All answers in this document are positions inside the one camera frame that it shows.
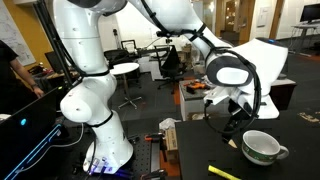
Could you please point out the round white table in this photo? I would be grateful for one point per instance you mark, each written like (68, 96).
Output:
(122, 69)

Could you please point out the black office chair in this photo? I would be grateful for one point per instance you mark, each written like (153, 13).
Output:
(169, 64)

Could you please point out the person in black shirt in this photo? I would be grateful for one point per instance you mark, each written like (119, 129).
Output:
(17, 87)

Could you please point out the orange-handled clamp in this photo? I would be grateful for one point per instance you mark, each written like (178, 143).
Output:
(157, 153)

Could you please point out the yellow marker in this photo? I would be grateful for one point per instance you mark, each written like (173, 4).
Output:
(221, 173)

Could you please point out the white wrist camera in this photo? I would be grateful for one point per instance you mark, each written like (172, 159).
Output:
(217, 95)

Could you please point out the white mug with green band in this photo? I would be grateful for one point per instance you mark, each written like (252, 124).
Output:
(261, 148)

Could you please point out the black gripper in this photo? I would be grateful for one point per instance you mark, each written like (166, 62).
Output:
(238, 121)

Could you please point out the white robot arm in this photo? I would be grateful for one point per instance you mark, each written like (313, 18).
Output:
(242, 73)

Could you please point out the black control box blue light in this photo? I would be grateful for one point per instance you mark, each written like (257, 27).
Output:
(25, 134)

